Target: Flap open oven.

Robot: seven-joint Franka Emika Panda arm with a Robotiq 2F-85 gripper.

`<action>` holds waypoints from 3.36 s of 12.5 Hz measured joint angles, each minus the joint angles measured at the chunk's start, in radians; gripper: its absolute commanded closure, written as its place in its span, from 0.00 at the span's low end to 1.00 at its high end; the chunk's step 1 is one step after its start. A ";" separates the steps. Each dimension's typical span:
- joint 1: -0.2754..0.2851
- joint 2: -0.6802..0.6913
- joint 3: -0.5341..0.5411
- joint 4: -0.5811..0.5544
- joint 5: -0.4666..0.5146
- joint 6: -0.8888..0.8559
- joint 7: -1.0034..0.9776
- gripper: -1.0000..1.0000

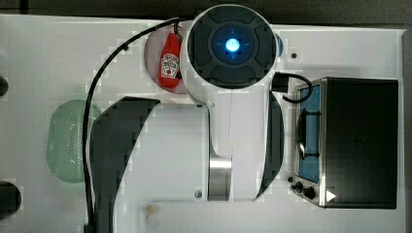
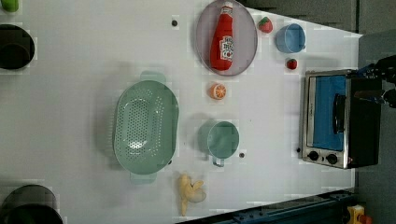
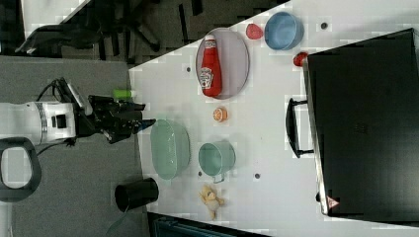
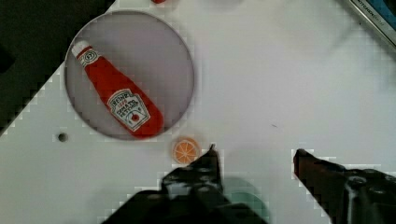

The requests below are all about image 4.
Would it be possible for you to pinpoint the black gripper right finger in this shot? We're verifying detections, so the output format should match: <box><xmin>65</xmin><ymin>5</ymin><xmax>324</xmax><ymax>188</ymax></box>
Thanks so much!
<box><xmin>293</xmin><ymin>148</ymin><xmax>396</xmax><ymax>224</ymax></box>

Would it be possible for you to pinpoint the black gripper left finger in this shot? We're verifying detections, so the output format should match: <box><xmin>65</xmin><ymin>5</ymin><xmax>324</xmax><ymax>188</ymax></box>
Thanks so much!
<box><xmin>161</xmin><ymin>144</ymin><xmax>224</xmax><ymax>207</ymax></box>

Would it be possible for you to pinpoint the oven door with blue film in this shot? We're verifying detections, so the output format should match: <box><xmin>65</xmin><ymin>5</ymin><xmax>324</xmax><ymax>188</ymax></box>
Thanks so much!
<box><xmin>346</xmin><ymin>0</ymin><xmax>396</xmax><ymax>48</ymax></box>

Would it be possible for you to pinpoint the orange slice toy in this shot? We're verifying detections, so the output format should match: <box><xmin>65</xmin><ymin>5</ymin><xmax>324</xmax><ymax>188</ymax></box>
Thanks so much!
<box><xmin>172</xmin><ymin>136</ymin><xmax>201</xmax><ymax>164</ymax></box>

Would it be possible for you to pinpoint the red ketchup bottle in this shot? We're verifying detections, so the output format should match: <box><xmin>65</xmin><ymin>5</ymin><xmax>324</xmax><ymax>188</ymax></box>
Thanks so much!
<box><xmin>71</xmin><ymin>40</ymin><xmax>163</xmax><ymax>139</ymax></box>

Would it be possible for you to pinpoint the red strawberry toy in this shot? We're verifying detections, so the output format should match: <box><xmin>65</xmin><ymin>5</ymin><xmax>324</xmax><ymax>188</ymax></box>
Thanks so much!
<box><xmin>151</xmin><ymin>0</ymin><xmax>166</xmax><ymax>4</ymax></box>

